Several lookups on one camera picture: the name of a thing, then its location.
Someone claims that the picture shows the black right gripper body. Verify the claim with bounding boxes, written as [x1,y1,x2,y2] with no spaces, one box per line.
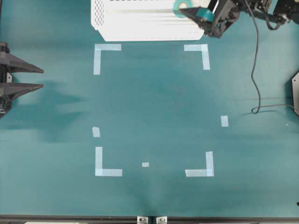
[198,0,240,38]

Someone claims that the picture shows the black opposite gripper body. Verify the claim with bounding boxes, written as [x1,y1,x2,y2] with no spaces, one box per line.
[0,42,12,118]

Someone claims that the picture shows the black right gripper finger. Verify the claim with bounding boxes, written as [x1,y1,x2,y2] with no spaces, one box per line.
[179,7,214,27]

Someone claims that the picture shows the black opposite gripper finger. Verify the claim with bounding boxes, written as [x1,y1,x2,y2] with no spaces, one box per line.
[0,83,44,101]
[0,52,44,73]

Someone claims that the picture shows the teal tape roll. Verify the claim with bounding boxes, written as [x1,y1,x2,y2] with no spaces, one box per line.
[173,0,192,18]

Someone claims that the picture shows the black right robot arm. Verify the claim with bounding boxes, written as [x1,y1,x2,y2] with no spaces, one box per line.
[0,0,299,117]

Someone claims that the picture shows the white perforated plastic basket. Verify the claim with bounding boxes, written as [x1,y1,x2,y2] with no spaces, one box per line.
[91,0,210,42]

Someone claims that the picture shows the grey right base plate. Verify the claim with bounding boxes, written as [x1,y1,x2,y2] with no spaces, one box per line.
[292,72,299,116]

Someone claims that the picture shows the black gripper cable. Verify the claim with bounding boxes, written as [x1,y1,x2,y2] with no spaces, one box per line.
[242,0,295,114]

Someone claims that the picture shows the black aluminium table rail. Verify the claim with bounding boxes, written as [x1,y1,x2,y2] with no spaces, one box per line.
[0,215,299,224]

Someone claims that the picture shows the silver table bracket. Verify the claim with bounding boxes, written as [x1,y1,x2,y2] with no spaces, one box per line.
[156,216,168,224]
[137,216,149,224]

